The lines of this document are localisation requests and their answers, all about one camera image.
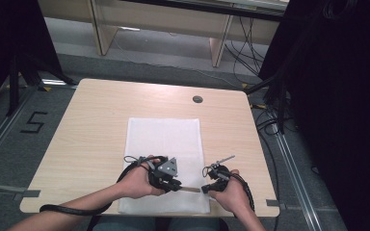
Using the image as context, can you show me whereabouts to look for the black metal stand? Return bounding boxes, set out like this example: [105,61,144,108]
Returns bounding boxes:
[244,71,292,135]
[7,52,78,117]

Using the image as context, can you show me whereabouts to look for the light wooden desk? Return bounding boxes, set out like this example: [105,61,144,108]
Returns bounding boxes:
[38,0,291,68]

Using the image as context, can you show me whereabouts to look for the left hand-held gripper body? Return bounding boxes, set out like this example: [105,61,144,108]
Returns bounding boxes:
[147,156,181,193]

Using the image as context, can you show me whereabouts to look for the person's right hand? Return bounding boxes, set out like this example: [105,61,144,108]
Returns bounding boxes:
[208,169,252,216]

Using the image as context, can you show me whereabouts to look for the bundle of black cables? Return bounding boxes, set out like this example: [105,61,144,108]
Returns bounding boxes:
[224,15,269,83]

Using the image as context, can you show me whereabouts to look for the person's legs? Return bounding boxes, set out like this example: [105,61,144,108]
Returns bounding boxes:
[92,216,229,231]

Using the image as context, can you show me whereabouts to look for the black sleeved right gripper cable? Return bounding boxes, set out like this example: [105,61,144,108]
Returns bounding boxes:
[229,172,256,214]

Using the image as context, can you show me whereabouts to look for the white cloth mat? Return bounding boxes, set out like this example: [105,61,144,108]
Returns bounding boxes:
[119,116,212,216]

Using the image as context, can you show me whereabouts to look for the black sleeved left gripper cable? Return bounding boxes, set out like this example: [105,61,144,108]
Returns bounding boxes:
[39,155,169,217]

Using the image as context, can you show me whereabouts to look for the black curtain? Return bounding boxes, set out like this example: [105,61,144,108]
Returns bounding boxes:
[258,0,370,231]
[0,0,64,112]

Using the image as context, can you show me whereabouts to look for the black floor cables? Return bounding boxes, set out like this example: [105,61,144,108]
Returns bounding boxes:
[251,102,282,231]

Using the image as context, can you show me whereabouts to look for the black sleeved gripper cable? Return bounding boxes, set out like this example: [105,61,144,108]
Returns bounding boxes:
[229,172,256,214]
[39,155,169,217]

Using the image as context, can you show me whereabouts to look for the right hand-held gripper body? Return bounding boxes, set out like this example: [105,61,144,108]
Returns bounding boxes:
[207,154,236,191]

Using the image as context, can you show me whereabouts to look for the metal floor rail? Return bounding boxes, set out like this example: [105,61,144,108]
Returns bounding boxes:
[269,118,324,231]
[0,86,37,176]

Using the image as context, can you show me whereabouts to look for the person's left hand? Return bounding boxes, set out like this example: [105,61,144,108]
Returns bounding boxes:
[118,155,169,200]

